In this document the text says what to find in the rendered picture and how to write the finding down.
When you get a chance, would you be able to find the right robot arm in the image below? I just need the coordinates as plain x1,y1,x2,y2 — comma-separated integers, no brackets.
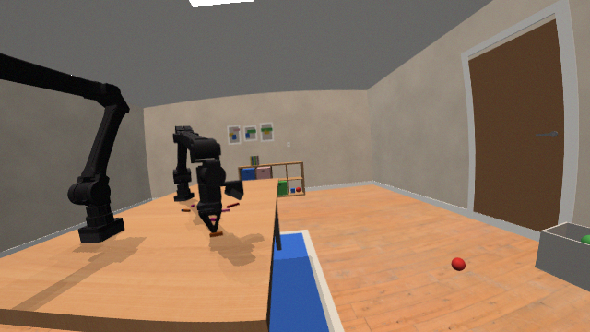
0,53,130,234

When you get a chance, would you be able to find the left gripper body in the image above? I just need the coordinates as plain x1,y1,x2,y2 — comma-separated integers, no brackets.
196,184,222,213

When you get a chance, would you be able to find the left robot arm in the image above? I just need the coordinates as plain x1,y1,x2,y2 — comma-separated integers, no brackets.
173,126,244,203

